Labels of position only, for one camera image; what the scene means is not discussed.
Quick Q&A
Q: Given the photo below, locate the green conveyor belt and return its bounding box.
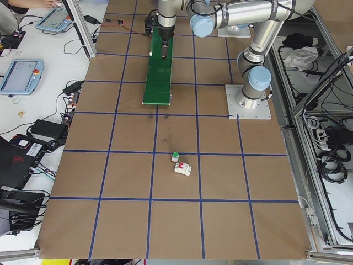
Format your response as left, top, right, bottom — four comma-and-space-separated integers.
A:
141, 27, 176, 107

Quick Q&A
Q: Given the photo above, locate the black power strip with plugs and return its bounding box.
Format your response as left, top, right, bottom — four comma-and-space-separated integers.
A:
61, 91, 81, 126

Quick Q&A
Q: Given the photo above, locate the blue grey teach pendant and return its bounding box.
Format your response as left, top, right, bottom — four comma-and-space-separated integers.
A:
0, 59, 45, 96
35, 7, 73, 33

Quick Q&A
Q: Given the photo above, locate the white red circuit breaker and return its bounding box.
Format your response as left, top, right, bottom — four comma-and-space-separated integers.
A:
173, 162, 193, 177

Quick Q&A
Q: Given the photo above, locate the black cloth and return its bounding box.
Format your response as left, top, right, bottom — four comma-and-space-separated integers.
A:
281, 33, 315, 48

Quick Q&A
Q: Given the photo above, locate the white cloth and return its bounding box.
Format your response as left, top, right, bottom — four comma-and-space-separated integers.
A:
284, 46, 320, 71

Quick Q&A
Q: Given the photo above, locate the large black power brick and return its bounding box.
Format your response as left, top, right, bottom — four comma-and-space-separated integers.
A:
29, 119, 68, 139

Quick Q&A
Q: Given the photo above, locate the black electronics board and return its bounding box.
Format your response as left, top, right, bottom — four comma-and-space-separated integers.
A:
0, 29, 27, 50

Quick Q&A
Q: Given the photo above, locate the person grey clothing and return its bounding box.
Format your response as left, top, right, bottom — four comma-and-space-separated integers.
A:
0, 0, 30, 35

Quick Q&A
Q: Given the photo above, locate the white power strip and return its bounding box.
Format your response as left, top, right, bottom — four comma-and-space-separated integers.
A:
314, 128, 330, 151

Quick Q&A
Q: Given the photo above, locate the black computer with red logo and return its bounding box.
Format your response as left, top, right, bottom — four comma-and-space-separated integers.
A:
0, 134, 49, 191

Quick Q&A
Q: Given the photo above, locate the black stand device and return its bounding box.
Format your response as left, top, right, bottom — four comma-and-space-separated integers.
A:
0, 190, 50, 232

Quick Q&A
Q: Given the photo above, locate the aluminium profile bar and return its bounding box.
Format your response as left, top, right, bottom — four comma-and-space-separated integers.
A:
304, 250, 353, 262
0, 248, 41, 261

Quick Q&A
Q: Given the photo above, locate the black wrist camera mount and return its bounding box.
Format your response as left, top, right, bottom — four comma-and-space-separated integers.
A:
145, 10, 159, 36

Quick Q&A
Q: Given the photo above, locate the red black wire pair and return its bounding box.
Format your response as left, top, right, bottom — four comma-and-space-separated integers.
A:
100, 23, 151, 37

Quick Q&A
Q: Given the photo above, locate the white square base plate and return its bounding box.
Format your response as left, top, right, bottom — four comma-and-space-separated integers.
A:
224, 84, 272, 121
217, 26, 252, 38

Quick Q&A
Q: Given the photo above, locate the slanted aluminium profile post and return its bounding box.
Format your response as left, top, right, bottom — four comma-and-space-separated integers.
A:
62, 0, 97, 58

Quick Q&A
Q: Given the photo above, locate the black power adapter with cable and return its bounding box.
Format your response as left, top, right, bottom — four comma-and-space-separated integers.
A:
62, 80, 85, 94

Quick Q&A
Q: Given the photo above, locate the V-shaped metal bar frame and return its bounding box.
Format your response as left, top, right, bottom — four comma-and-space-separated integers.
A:
269, 0, 353, 249

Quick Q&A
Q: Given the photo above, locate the coiled black cable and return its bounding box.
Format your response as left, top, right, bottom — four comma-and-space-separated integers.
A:
317, 150, 350, 184

